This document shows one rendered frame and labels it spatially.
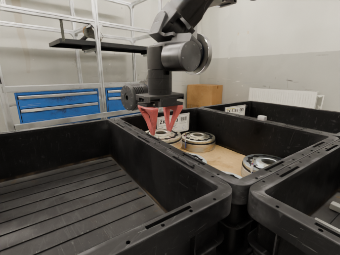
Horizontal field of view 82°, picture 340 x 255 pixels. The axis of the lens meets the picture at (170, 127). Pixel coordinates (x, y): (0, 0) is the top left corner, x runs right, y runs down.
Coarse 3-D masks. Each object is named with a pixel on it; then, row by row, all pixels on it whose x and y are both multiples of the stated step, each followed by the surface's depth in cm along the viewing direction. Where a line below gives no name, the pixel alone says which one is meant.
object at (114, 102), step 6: (108, 90) 220; (114, 90) 223; (120, 90) 227; (108, 96) 221; (114, 96) 225; (108, 102) 222; (114, 102) 227; (120, 102) 232; (108, 108) 224; (114, 108) 228; (120, 108) 234; (126, 114) 241; (132, 114) 245; (138, 114) 250
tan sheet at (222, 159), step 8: (192, 152) 55; (208, 152) 55; (216, 152) 55; (224, 152) 55; (232, 152) 55; (208, 160) 50; (216, 160) 50; (224, 160) 50; (232, 160) 50; (240, 160) 50; (224, 168) 46; (232, 168) 46; (240, 168) 46
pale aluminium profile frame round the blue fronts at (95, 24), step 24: (72, 0) 234; (96, 0) 190; (144, 0) 260; (0, 24) 197; (24, 24) 209; (72, 24) 239; (96, 24) 195; (120, 24) 211; (96, 48) 202; (0, 72) 155; (0, 96) 208; (48, 120) 182; (72, 120) 197
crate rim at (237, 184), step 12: (192, 108) 65; (120, 120) 49; (252, 120) 50; (144, 132) 39; (300, 132) 41; (312, 132) 39; (168, 144) 33; (324, 144) 33; (192, 156) 28; (288, 156) 28; (300, 156) 28; (204, 168) 25; (216, 168) 25; (264, 168) 25; (276, 168) 25; (228, 180) 22; (240, 180) 22; (252, 180) 22; (240, 192) 21; (240, 204) 22
